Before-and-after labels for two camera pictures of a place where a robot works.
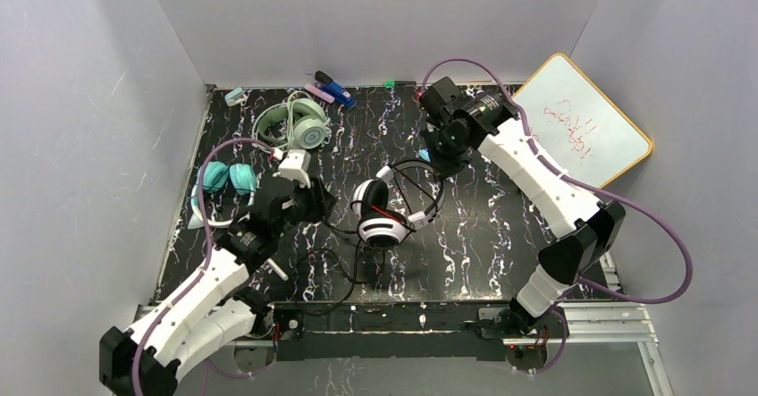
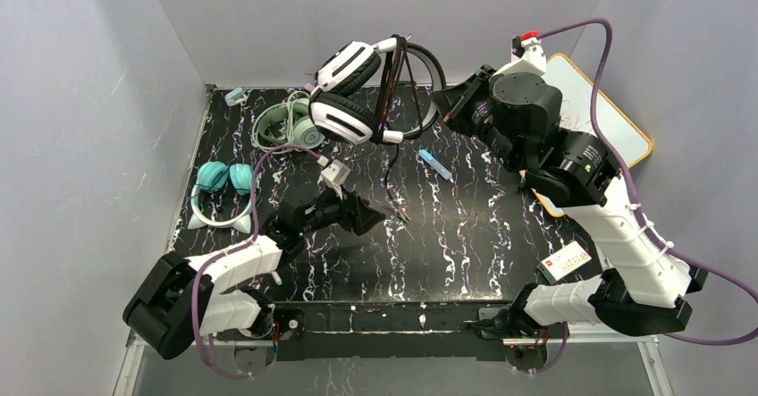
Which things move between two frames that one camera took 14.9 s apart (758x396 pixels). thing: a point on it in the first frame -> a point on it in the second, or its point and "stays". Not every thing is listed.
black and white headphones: (382, 219) -> (384, 95)
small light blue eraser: (231, 96) stays
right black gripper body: (449, 157) -> (467, 107)
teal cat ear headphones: (239, 178) stays
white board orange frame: (576, 128) stays
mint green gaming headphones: (300, 122) stays
